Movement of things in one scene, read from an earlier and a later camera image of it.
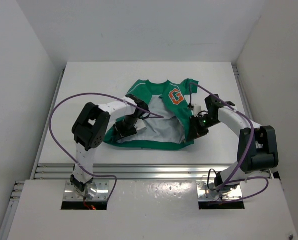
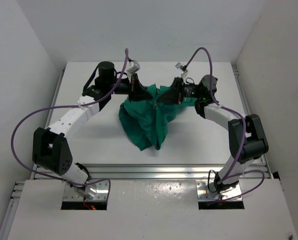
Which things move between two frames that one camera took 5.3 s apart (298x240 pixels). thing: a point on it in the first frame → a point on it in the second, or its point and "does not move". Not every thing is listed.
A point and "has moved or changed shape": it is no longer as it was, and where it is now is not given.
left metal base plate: [99, 189] does not move
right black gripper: [195, 131] → [175, 94]
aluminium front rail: [135, 172] does not move
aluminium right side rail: [242, 93] does not move
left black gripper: [121, 133] → [137, 92]
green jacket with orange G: [165, 128] has moved or changed shape
